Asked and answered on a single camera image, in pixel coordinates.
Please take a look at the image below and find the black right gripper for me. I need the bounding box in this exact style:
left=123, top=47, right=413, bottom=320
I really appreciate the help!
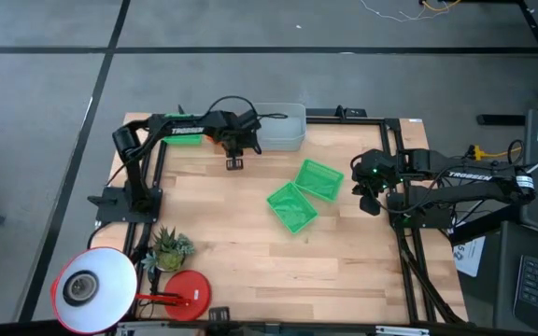
left=350, top=149, right=394, bottom=217

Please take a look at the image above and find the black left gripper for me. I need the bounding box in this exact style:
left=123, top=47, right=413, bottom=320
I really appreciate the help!
left=212, top=123, right=263, bottom=172

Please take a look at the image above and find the green plastic basket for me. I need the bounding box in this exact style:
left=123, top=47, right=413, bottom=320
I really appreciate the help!
left=265, top=180, right=319, bottom=235
left=292, top=158, right=346, bottom=203
left=162, top=113, right=204, bottom=147

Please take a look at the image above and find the grey plastic bin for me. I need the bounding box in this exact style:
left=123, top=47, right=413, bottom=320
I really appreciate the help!
left=255, top=134, right=305, bottom=153
left=251, top=102, right=307, bottom=141

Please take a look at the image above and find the white paper sheet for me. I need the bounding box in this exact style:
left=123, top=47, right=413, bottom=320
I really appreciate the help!
left=452, top=234, right=488, bottom=278

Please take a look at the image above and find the potted succulent plant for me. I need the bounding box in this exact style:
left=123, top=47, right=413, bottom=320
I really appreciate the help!
left=140, top=225, right=196, bottom=274

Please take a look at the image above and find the silver aluminium extrusion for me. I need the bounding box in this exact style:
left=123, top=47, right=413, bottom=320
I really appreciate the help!
left=375, top=325, right=432, bottom=336

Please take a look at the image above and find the red desk lamp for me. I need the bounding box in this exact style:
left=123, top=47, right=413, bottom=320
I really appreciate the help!
left=50, top=245, right=213, bottom=335

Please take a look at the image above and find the black keyboard desk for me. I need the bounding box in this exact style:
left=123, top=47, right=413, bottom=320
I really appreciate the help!
left=492, top=219, right=538, bottom=336

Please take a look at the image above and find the black floor bar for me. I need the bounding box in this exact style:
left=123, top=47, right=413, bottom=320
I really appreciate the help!
left=476, top=113, right=527, bottom=127

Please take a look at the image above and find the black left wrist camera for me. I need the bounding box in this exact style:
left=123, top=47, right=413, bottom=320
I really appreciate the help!
left=236, top=108, right=263, bottom=133

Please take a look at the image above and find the black left camera cable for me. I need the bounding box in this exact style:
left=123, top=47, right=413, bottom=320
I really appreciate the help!
left=206, top=95, right=290, bottom=120

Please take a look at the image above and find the black aluminium table frame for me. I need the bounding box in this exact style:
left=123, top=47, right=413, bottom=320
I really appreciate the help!
left=92, top=107, right=469, bottom=336

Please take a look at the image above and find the yellow plug cable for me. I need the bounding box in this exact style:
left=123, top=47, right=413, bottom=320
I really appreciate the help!
left=465, top=138, right=526, bottom=164

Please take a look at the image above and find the white floor cable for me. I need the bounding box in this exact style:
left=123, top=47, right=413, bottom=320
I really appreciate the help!
left=360, top=0, right=438, bottom=23

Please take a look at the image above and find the yellow floor cable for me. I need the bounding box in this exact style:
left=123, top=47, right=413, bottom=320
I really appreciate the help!
left=420, top=0, right=462, bottom=13

